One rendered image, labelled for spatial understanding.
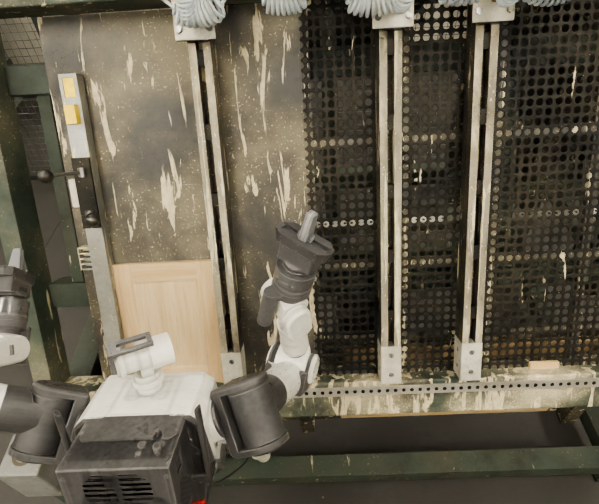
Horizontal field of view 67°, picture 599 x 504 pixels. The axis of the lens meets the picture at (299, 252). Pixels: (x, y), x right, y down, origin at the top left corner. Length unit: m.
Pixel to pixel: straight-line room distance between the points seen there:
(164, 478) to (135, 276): 0.73
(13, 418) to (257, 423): 0.48
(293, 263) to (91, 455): 0.50
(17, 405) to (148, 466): 0.33
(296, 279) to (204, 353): 0.65
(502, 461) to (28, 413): 1.82
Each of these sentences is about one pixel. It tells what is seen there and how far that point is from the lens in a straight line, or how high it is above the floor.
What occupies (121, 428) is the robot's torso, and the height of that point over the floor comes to 1.39.
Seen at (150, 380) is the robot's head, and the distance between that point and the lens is 1.01.
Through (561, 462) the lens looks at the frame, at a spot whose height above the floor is 0.18.
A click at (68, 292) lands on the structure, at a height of 1.13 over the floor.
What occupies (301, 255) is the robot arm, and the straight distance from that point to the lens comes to 0.89.
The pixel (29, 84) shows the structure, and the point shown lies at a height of 1.67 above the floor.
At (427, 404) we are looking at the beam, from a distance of 1.56.
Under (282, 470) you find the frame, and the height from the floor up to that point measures 0.18.
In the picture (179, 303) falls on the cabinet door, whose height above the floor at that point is 1.13.
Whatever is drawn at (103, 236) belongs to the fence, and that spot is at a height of 1.33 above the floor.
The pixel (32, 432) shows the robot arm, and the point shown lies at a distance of 1.12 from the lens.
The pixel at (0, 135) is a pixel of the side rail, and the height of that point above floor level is 1.59.
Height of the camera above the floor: 2.21
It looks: 45 degrees down
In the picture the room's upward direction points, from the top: 5 degrees counter-clockwise
